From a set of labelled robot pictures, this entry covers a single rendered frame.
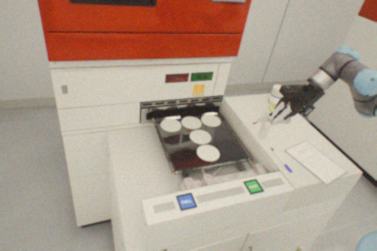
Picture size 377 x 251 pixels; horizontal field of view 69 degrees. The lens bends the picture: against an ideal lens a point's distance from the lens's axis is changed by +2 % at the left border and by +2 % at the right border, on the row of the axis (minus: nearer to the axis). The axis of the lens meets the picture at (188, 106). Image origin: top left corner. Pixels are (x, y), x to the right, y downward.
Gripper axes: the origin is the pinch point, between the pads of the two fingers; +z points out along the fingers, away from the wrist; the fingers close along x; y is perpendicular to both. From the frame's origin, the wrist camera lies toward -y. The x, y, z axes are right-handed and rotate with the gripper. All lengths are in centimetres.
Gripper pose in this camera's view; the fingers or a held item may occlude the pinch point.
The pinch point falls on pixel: (272, 121)
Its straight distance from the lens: 107.8
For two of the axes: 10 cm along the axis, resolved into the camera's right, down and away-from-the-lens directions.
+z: -6.3, 7.1, 3.1
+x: -2.9, -5.9, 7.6
